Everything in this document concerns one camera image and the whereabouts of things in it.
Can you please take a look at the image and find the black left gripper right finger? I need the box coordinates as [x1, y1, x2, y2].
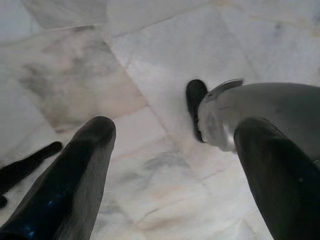
[233, 117, 320, 240]

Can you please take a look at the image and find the marble table with red edge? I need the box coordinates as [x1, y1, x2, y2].
[0, 141, 63, 208]

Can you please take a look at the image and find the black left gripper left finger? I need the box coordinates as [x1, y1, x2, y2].
[0, 115, 117, 240]

